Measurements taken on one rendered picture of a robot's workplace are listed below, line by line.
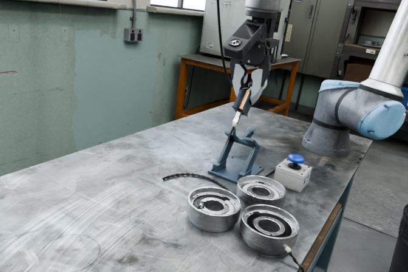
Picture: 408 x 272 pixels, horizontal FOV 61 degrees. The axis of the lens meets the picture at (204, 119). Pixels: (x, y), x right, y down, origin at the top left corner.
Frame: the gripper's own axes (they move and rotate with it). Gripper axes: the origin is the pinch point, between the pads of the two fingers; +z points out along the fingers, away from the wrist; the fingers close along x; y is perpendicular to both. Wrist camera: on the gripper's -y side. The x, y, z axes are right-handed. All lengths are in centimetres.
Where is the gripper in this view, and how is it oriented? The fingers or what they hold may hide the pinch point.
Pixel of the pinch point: (244, 98)
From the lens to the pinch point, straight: 82.6
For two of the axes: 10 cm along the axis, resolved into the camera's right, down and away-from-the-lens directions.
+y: 5.3, -2.6, 8.1
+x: -8.4, -2.7, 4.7
